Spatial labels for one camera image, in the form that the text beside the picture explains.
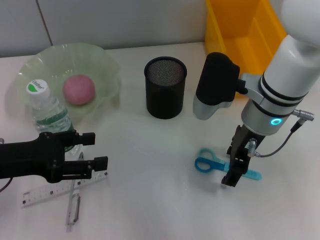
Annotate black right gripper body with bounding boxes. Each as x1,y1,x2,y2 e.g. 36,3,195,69
226,124,268,165

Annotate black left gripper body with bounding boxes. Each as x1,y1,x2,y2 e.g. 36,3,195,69
0,131,66,185

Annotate blue plastic scissors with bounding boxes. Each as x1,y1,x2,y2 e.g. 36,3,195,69
194,147,263,181

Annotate transparent plastic ruler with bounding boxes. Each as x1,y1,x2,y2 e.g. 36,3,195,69
19,172,110,209

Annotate clear green-label water bottle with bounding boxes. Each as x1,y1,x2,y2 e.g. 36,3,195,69
26,79,82,158

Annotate pink peach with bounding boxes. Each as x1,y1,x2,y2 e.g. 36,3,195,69
62,74,96,107

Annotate grey clear ballpoint pen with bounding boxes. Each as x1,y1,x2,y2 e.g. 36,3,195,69
65,151,86,233

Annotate pale green glass fruit plate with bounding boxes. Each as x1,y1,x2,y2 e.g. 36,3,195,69
15,42,123,125

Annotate black mesh pen holder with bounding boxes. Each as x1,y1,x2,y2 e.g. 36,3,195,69
144,56,188,120

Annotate yellow plastic bin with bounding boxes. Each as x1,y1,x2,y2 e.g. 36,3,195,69
204,0,288,101

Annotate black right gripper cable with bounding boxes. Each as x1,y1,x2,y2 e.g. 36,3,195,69
247,108,311,159

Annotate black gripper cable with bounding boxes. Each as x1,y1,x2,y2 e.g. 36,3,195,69
247,108,311,159
0,177,13,194

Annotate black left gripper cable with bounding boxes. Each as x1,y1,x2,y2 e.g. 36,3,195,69
0,177,13,194

